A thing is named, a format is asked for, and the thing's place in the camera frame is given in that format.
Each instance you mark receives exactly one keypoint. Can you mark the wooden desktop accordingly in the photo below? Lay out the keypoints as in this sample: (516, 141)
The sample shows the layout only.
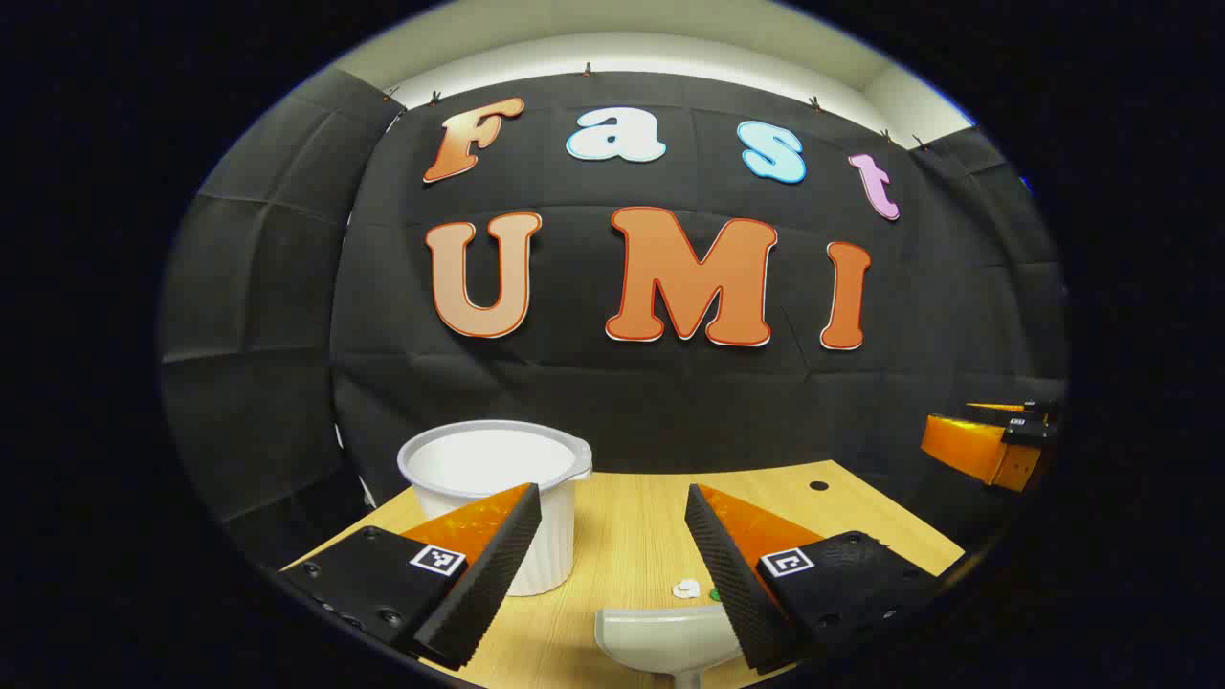
(632, 536)

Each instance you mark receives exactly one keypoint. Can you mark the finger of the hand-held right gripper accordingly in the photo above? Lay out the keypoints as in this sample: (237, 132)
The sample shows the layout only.
(962, 448)
(1000, 408)

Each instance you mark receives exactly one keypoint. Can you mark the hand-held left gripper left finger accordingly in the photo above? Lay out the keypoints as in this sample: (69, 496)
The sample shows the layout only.
(488, 574)

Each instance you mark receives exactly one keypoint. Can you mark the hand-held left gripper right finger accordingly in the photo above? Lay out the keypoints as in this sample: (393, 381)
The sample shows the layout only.
(732, 574)

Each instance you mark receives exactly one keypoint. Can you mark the white ribbed garbage bin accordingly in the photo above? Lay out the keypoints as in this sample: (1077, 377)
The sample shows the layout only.
(498, 459)

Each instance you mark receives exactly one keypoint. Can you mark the white plastic dustpan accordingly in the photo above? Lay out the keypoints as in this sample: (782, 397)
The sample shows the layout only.
(660, 641)

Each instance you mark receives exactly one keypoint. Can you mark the white paper scrap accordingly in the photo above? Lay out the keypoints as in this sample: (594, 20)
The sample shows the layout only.
(685, 588)

